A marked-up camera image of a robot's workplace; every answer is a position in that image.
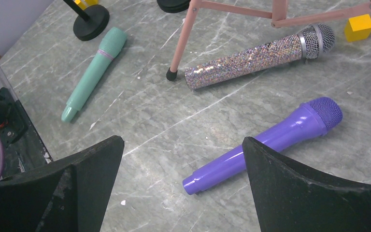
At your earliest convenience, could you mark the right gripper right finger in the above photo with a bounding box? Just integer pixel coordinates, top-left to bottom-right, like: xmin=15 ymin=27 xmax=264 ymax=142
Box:
xmin=242 ymin=137 xmax=371 ymax=232

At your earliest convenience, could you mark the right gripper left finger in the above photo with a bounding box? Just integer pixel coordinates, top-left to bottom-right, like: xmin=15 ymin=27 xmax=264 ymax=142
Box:
xmin=0 ymin=135 xmax=125 ymax=232

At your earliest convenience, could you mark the mint green toy microphone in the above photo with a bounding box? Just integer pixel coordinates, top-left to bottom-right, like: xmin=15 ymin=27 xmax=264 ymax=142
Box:
xmin=61 ymin=27 xmax=127 ymax=122

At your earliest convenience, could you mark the glittery rhinestone microphone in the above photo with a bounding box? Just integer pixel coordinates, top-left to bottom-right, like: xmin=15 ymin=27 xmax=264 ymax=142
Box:
xmin=185 ymin=24 xmax=336 ymax=90

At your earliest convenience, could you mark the black round-base mic stand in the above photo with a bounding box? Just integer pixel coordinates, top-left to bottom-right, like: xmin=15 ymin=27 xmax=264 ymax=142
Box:
xmin=63 ymin=0 xmax=110 ymax=41
xmin=157 ymin=0 xmax=191 ymax=14

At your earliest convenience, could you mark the yellow cube near stand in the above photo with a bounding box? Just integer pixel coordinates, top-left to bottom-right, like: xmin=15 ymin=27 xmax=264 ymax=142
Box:
xmin=344 ymin=14 xmax=371 ymax=42

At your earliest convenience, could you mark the pink music stand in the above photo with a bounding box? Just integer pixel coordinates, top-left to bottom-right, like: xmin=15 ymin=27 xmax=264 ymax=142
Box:
xmin=166 ymin=0 xmax=371 ymax=81

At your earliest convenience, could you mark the purple toy microphone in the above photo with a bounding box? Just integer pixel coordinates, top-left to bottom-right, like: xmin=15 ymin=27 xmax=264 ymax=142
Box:
xmin=183 ymin=97 xmax=343 ymax=195

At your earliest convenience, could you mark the yellow cube left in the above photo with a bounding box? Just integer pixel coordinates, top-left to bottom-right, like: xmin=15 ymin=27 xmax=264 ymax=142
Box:
xmin=74 ymin=0 xmax=99 ymax=10

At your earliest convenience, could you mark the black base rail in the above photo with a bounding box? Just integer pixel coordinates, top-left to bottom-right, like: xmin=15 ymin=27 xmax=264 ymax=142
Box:
xmin=0 ymin=66 xmax=53 ymax=180

